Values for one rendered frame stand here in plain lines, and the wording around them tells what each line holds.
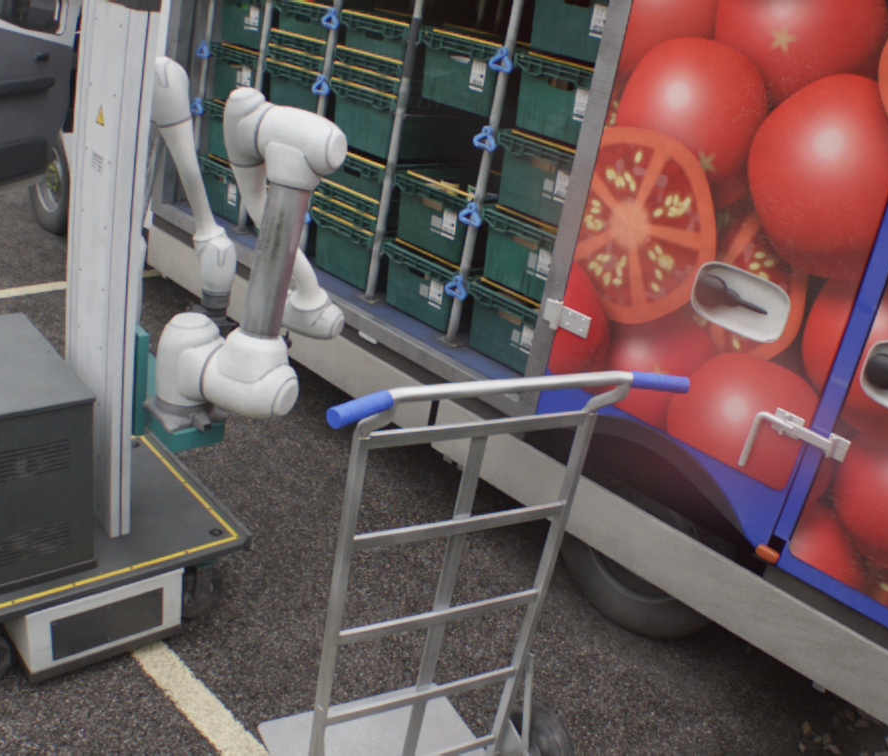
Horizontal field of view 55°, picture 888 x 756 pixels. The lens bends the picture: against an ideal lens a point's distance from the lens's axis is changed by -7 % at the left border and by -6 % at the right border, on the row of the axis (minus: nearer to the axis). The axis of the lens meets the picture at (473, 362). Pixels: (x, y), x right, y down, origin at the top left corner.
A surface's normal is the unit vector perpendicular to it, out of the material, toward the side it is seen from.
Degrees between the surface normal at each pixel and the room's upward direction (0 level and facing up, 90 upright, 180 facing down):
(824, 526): 90
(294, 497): 0
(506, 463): 90
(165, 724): 0
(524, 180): 91
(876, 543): 90
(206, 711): 0
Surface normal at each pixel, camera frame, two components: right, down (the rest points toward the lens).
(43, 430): 0.68, 0.41
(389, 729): 0.19, -0.90
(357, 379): -0.66, 0.18
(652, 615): -0.69, -0.11
